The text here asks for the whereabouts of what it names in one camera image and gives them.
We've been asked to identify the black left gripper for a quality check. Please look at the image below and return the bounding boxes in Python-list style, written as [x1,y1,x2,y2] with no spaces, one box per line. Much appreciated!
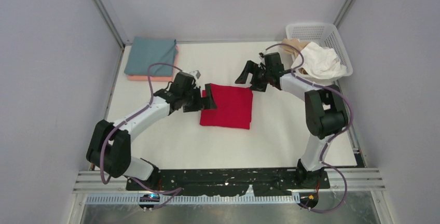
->
[182,83,216,113]

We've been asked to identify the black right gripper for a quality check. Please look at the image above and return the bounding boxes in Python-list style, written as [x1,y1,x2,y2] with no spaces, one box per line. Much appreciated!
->
[236,60,272,92]

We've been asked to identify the red t-shirt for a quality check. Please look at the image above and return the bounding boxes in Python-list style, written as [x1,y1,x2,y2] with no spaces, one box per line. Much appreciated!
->
[199,84,253,130]

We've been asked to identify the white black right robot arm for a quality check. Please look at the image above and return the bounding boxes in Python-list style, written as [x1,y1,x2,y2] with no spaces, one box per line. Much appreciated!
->
[235,52,350,188]

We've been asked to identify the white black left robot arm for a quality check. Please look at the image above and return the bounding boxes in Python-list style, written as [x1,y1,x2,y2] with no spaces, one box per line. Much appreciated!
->
[86,72,217,190]

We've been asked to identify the beige t-shirt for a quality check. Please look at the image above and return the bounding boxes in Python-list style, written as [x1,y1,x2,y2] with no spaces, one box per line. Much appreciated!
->
[282,38,310,58]

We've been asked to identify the white t-shirt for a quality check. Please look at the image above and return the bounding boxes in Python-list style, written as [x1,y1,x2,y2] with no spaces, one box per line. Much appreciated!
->
[292,39,348,80]

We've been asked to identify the folded pink t-shirt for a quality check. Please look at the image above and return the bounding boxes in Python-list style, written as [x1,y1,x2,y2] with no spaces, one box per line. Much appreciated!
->
[124,45,178,82]

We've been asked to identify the folded teal t-shirt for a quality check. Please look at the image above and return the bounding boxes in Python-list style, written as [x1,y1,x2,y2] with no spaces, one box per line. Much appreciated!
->
[124,37,178,77]

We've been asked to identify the white plastic laundry basket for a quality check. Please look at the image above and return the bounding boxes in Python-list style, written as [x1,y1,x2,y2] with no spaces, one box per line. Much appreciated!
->
[285,22,353,81]

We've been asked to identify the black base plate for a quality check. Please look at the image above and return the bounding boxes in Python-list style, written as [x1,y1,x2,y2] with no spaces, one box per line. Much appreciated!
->
[126,167,330,197]

